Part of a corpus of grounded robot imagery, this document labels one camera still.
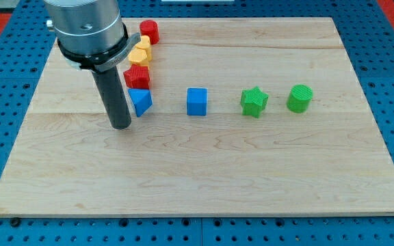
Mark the green cylinder block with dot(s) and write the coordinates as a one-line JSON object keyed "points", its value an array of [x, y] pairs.
{"points": [[299, 98]]}

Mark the red cylinder block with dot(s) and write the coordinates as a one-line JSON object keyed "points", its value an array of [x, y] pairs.
{"points": [[150, 28]]}

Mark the blue triangular prism block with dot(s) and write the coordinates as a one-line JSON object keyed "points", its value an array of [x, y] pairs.
{"points": [[141, 100]]}

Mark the red star block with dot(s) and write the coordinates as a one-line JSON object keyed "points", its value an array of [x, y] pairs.
{"points": [[137, 77]]}

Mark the wooden board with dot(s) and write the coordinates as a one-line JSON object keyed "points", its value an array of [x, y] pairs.
{"points": [[330, 161]]}

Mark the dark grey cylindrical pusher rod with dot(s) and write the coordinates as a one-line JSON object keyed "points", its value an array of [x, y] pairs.
{"points": [[110, 89]]}

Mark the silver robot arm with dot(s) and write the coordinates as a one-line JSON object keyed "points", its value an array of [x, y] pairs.
{"points": [[92, 36]]}

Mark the yellow pentagon block front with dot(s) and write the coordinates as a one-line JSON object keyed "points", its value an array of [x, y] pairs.
{"points": [[138, 57]]}

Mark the green star block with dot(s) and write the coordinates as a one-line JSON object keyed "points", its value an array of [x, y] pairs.
{"points": [[253, 102]]}

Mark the blue cube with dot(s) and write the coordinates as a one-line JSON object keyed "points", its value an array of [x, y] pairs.
{"points": [[197, 101]]}

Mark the yellow block rear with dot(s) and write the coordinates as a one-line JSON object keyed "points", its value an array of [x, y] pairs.
{"points": [[145, 45]]}

